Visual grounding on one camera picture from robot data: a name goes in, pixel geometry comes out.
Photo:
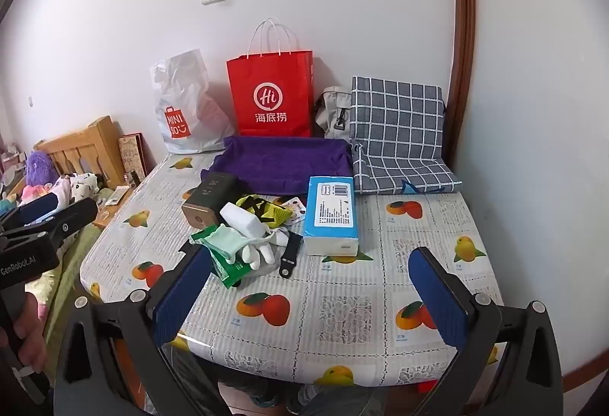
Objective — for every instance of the black and gold box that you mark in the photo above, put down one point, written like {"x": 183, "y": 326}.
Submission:
{"x": 209, "y": 193}

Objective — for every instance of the person's left hand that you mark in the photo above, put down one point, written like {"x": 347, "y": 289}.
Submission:
{"x": 34, "y": 340}

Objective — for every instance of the white and green glove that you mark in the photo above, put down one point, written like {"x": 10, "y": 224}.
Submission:
{"x": 228, "y": 238}

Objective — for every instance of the blue white tissue pack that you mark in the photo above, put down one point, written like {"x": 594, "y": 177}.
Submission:
{"x": 333, "y": 206}

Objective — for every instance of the grey plaid seat cushion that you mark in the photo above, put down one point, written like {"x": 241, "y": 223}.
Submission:
{"x": 399, "y": 126}

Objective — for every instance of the wooden bedside table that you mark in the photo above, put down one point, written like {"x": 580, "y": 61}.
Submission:
{"x": 112, "y": 214}

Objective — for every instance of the red paper shopping bag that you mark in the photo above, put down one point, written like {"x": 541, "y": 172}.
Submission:
{"x": 269, "y": 78}

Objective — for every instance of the white cream tube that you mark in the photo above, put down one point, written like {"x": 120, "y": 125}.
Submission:
{"x": 117, "y": 195}

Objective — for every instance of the fruit printed tablecloth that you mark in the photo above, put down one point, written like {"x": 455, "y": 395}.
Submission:
{"x": 333, "y": 302}

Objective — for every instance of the white plastic shopping bag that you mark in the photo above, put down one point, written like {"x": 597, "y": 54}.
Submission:
{"x": 185, "y": 83}

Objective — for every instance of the purple plush toy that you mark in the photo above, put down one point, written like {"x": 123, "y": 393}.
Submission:
{"x": 40, "y": 166}

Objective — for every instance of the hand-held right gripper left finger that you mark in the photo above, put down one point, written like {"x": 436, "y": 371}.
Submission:
{"x": 183, "y": 297}

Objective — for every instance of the brown patterned box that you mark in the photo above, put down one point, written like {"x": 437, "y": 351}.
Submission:
{"x": 133, "y": 154}

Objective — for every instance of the grey fabric bag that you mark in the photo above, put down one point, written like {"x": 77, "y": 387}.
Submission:
{"x": 330, "y": 109}

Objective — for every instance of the white sponge block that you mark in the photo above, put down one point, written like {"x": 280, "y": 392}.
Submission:
{"x": 242, "y": 218}

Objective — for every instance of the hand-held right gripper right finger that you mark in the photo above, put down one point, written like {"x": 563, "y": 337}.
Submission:
{"x": 440, "y": 297}

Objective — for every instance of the green wet wipes pack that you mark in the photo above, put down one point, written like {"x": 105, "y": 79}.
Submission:
{"x": 233, "y": 274}

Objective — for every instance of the wooden bed headboard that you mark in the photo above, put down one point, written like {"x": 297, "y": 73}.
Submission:
{"x": 102, "y": 135}

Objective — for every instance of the purple cloth storage tray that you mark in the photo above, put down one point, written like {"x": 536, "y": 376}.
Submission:
{"x": 280, "y": 159}

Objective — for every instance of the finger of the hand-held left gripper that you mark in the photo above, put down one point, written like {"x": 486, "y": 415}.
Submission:
{"x": 40, "y": 207}
{"x": 71, "y": 216}

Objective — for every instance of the white polka dot plush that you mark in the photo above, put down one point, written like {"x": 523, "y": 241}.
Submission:
{"x": 84, "y": 186}

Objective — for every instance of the yellow and black cloth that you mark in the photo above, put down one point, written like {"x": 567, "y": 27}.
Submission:
{"x": 272, "y": 209}

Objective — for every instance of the orange printed candy packet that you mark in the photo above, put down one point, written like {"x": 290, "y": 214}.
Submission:
{"x": 296, "y": 208}

